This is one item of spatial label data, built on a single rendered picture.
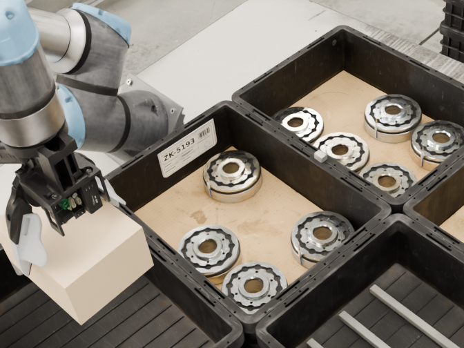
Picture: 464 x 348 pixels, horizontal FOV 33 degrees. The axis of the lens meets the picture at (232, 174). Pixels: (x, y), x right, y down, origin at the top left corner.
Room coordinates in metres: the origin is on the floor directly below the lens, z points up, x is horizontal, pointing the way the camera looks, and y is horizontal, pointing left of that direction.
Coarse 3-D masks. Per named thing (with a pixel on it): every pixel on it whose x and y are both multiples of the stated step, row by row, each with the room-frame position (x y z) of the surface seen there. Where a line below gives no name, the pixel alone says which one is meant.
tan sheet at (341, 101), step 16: (336, 80) 1.23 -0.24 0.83; (352, 80) 1.22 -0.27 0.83; (320, 96) 1.19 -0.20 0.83; (336, 96) 1.18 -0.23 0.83; (352, 96) 1.17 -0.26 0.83; (368, 96) 1.16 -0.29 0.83; (320, 112) 1.14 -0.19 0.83; (336, 112) 1.13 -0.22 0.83; (352, 112) 1.12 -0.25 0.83; (336, 128) 1.08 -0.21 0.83; (352, 128) 1.08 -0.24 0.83; (368, 144) 1.03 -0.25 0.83; (384, 144) 1.02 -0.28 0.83; (400, 144) 1.01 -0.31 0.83; (384, 160) 0.98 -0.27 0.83; (400, 160) 0.97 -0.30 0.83; (416, 176) 0.93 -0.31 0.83
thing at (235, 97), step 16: (336, 32) 1.25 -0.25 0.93; (352, 32) 1.24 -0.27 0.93; (304, 48) 1.21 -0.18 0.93; (384, 48) 1.17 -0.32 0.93; (288, 64) 1.18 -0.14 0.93; (416, 64) 1.11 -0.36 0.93; (256, 80) 1.14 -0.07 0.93; (448, 80) 1.05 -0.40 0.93; (240, 96) 1.11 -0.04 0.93; (256, 112) 1.06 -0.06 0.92; (304, 144) 0.95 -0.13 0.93; (336, 160) 0.90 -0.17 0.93; (448, 160) 0.86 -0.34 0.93; (352, 176) 0.86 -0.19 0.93; (432, 176) 0.83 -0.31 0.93; (384, 192) 0.82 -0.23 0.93; (416, 192) 0.80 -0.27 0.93; (400, 208) 0.79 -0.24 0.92
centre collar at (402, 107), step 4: (384, 104) 1.09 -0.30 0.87; (388, 104) 1.09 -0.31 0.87; (392, 104) 1.08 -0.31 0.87; (396, 104) 1.08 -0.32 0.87; (400, 104) 1.08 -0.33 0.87; (380, 108) 1.08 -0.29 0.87; (384, 108) 1.08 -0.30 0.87; (400, 108) 1.07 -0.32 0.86; (404, 108) 1.07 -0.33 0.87; (380, 112) 1.07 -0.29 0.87; (384, 112) 1.07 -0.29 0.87; (400, 112) 1.06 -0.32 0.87; (404, 112) 1.06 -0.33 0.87; (384, 116) 1.06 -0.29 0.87; (388, 116) 1.05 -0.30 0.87; (392, 116) 1.05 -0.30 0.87; (396, 116) 1.05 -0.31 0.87; (400, 116) 1.05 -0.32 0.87; (404, 116) 1.05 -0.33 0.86
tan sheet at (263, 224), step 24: (168, 192) 0.99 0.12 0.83; (192, 192) 0.98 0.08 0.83; (264, 192) 0.95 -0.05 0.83; (288, 192) 0.94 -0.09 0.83; (144, 216) 0.95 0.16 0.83; (168, 216) 0.94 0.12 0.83; (192, 216) 0.93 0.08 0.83; (216, 216) 0.92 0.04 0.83; (240, 216) 0.91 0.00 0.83; (264, 216) 0.90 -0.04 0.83; (288, 216) 0.89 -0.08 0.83; (168, 240) 0.88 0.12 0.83; (240, 240) 0.85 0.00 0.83; (264, 240) 0.85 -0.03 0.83; (288, 240) 0.84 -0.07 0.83; (288, 264) 0.79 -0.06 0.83
